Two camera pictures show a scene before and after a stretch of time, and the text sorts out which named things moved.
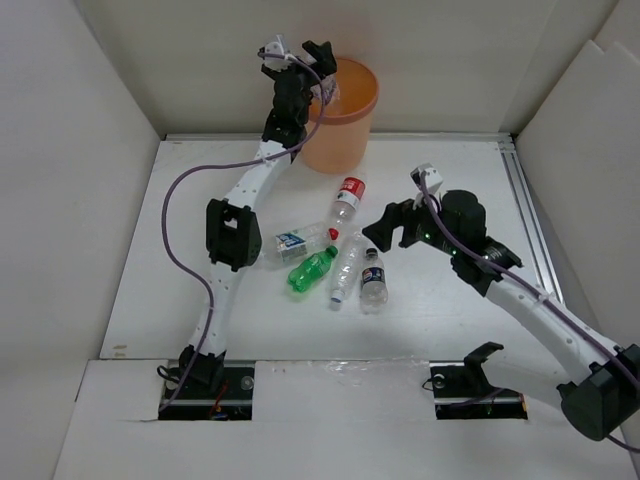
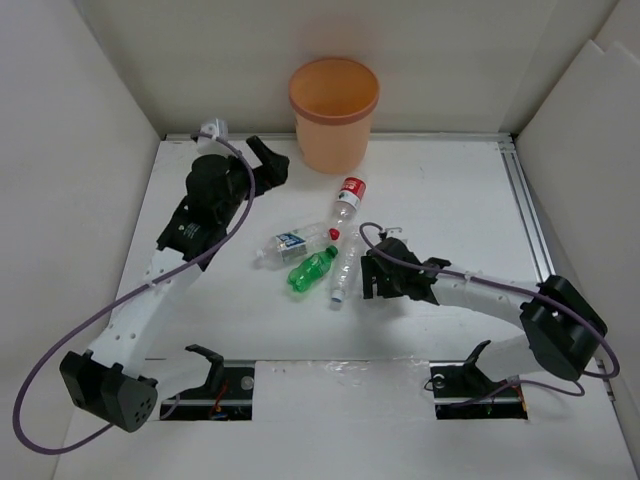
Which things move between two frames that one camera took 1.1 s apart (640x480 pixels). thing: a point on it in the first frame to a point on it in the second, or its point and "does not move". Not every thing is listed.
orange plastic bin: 337,133 does not move
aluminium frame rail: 525,178 does not move
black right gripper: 380,232 to 371,268
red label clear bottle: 346,201 does not move
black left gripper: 323,63 to 272,172
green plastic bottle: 311,269 does not move
